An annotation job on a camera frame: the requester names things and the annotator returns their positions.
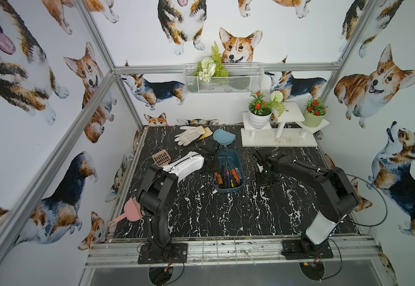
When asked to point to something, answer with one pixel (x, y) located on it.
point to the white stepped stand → (285, 129)
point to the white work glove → (189, 135)
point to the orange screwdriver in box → (233, 171)
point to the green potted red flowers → (315, 112)
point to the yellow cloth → (208, 132)
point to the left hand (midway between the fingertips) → (215, 165)
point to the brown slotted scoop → (161, 158)
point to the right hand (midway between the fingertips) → (261, 181)
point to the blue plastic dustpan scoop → (223, 137)
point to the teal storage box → (234, 160)
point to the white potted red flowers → (260, 109)
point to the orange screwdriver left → (219, 180)
